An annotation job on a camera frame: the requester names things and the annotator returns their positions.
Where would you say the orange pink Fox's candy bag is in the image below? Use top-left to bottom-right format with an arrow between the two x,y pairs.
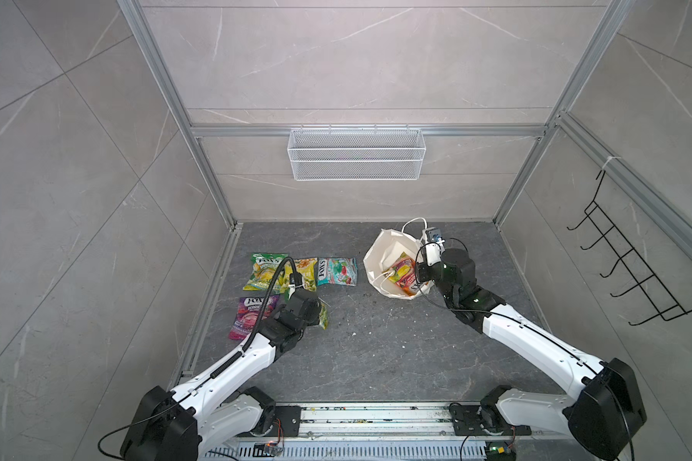
386,252 -> 420,296

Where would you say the yellow snack bag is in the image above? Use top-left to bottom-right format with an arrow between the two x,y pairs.
282,257 -> 318,293

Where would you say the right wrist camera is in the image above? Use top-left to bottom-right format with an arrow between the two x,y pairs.
418,227 -> 445,267

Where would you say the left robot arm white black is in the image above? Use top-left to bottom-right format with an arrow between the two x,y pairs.
114,257 -> 322,460

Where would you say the white floral paper bag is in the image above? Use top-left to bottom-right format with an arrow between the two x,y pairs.
363,217 -> 434,301

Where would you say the black wire hook rack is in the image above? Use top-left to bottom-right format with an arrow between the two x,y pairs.
566,171 -> 692,327

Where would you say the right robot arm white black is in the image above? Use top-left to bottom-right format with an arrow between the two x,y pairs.
416,227 -> 647,460

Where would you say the teal snack packet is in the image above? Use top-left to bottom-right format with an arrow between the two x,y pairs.
316,257 -> 358,286

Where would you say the white wire mesh basket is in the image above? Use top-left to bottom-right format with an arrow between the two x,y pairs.
288,128 -> 427,182

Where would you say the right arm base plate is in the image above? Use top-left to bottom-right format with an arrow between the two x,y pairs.
448,403 -> 532,436

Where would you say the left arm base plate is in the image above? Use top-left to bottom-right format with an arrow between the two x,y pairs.
236,405 -> 302,438

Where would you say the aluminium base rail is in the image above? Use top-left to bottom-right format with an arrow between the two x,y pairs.
233,403 -> 569,460

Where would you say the green Fox's candy bag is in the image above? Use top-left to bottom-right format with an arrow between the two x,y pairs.
318,301 -> 329,330
243,253 -> 288,291

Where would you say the purple snack packet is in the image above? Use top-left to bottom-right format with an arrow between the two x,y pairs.
228,297 -> 263,341

